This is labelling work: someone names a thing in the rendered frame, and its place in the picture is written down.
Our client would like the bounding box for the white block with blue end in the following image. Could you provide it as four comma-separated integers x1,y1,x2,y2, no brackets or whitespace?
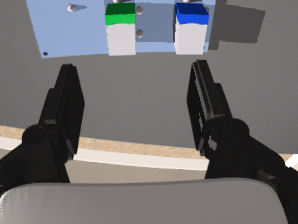
173,3,209,54

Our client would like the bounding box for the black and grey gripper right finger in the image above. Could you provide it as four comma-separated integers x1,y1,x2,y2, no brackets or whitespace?
187,60,298,224

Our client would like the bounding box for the grey block with green end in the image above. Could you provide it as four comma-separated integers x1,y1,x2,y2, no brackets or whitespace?
105,3,136,56

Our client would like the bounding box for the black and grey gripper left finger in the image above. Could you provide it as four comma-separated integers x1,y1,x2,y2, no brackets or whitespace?
0,64,85,198

